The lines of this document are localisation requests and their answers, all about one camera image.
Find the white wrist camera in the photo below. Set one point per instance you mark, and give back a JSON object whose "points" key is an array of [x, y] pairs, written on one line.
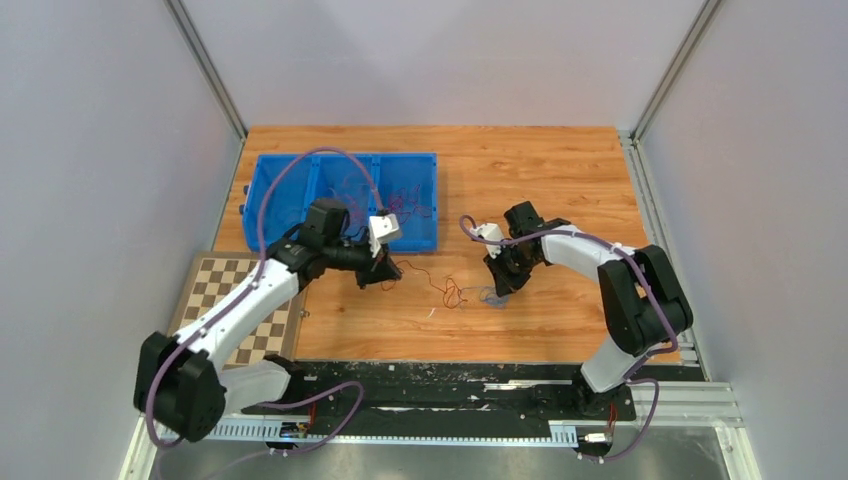
{"points": [[382, 229], [492, 236]]}

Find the blue three-compartment plastic bin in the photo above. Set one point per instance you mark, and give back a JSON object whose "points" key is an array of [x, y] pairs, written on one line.
{"points": [[407, 184]]}

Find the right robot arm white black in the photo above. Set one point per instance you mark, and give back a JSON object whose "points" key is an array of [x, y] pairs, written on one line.
{"points": [[643, 303]]}

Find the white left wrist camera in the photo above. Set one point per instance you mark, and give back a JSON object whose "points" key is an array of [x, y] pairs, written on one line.
{"points": [[382, 229]]}

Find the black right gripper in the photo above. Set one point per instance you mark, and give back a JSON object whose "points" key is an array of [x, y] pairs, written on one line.
{"points": [[505, 282]]}

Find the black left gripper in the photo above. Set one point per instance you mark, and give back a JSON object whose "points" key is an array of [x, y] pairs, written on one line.
{"points": [[377, 269]]}

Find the left aluminium corner post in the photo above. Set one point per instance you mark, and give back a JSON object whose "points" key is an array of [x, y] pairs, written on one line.
{"points": [[193, 39]]}

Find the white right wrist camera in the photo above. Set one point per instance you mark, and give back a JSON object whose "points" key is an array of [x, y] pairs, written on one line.
{"points": [[492, 236]]}

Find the wooden chessboard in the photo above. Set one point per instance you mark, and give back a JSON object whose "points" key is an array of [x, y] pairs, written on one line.
{"points": [[212, 279]]}

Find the aluminium frame rail front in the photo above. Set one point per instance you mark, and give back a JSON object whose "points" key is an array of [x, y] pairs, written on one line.
{"points": [[662, 401]]}

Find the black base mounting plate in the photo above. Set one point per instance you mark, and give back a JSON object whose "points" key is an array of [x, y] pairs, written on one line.
{"points": [[313, 377]]}

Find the right aluminium corner post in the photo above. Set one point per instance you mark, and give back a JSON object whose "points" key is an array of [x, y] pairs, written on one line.
{"points": [[699, 26]]}

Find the aluminium corner post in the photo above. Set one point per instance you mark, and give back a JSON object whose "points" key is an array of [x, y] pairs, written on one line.
{"points": [[699, 26], [193, 39]]}

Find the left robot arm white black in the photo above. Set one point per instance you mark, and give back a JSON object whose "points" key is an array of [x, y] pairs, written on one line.
{"points": [[182, 382]]}

